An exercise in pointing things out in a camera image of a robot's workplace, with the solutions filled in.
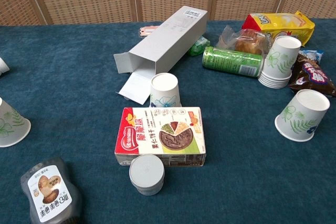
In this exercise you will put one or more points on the white paper cup green leaves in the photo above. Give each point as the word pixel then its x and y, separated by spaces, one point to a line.
pixel 10 127
pixel 302 113

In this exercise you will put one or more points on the white paper cup blue flower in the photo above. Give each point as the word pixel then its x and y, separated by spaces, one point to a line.
pixel 164 90

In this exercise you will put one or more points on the red white cookie box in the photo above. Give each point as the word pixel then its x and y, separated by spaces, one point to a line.
pixel 160 129

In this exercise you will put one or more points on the long grey cardboard box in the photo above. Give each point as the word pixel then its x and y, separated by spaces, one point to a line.
pixel 168 40

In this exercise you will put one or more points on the small green packet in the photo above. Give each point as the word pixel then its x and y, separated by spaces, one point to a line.
pixel 199 47

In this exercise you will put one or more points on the pink packaged item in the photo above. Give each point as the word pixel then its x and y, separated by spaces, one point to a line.
pixel 147 30

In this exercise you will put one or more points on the green drink can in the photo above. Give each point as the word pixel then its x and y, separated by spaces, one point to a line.
pixel 231 60

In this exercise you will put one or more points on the teal felt table cover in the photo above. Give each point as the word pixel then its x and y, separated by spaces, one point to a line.
pixel 78 77

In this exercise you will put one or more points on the bread in clear wrapper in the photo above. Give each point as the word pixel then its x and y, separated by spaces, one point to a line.
pixel 246 43

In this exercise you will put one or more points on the white cup near can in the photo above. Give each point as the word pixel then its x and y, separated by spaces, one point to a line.
pixel 281 56

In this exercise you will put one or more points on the yellow chips bag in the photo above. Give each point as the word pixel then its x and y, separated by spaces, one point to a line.
pixel 283 23

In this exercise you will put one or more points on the brown snack bag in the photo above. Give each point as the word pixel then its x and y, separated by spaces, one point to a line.
pixel 312 74

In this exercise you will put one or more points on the blue white snack packet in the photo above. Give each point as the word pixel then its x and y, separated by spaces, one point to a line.
pixel 313 54

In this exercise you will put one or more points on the dark sauce squeeze bottle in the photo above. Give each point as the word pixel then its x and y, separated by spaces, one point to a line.
pixel 50 195

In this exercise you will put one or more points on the white milk bottle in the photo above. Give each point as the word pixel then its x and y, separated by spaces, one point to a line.
pixel 3 66

